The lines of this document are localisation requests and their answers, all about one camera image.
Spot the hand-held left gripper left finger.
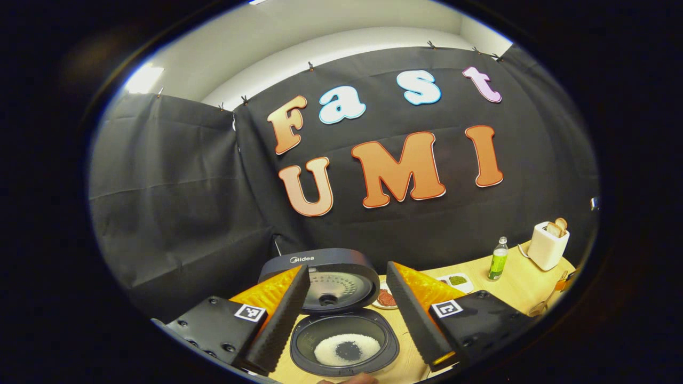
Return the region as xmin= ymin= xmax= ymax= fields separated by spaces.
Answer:
xmin=151 ymin=265 xmax=311 ymax=375

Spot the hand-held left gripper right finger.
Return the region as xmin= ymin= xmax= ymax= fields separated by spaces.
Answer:
xmin=386 ymin=261 xmax=537 ymax=373

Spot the metal wire chopstick holder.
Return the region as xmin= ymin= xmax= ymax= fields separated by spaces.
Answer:
xmin=528 ymin=271 xmax=567 ymax=316

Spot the white rice heap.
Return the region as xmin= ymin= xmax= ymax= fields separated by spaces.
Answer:
xmin=314 ymin=334 xmax=382 ymax=366

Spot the dark grey rice cooker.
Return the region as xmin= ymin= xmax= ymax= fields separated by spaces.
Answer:
xmin=258 ymin=248 xmax=400 ymax=378

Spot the round white plate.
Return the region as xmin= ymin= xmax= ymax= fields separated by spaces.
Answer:
xmin=372 ymin=281 xmax=400 ymax=310

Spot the white toaster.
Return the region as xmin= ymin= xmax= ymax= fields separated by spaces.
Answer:
xmin=527 ymin=221 xmax=570 ymax=271

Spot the white divided grain dish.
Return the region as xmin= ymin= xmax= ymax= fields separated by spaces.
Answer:
xmin=435 ymin=273 xmax=474 ymax=294

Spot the green drink bottle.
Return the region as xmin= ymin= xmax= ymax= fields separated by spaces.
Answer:
xmin=488 ymin=237 xmax=509 ymax=281

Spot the ceiling light panel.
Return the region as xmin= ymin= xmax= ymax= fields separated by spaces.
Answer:
xmin=125 ymin=64 xmax=164 ymax=94

